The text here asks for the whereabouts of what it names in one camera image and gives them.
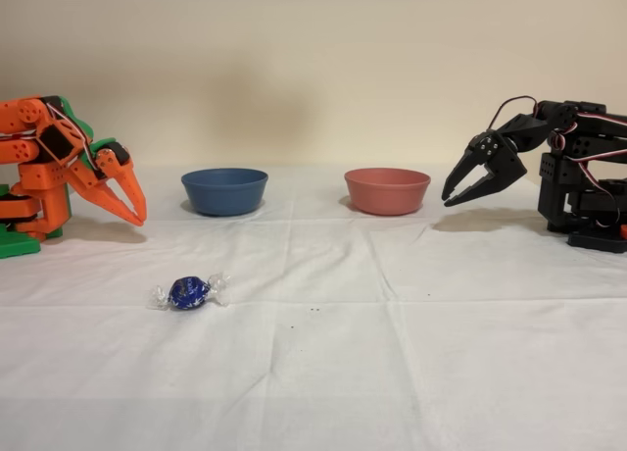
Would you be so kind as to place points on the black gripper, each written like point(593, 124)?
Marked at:
point(506, 163)

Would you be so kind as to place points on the orange green gripper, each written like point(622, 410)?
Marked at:
point(119, 169)

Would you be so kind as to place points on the blue candy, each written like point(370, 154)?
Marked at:
point(188, 293)

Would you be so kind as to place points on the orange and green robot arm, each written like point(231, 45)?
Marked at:
point(49, 176)

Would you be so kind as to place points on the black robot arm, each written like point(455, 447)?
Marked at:
point(588, 186)

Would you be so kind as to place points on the pink bowl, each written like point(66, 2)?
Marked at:
point(387, 196)

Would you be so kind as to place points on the blue bowl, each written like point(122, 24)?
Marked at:
point(225, 196)

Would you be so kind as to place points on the white tablecloth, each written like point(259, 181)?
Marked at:
point(313, 363)

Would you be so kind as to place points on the green arm base plate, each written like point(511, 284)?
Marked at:
point(19, 247)

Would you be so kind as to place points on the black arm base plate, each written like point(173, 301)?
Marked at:
point(597, 240)

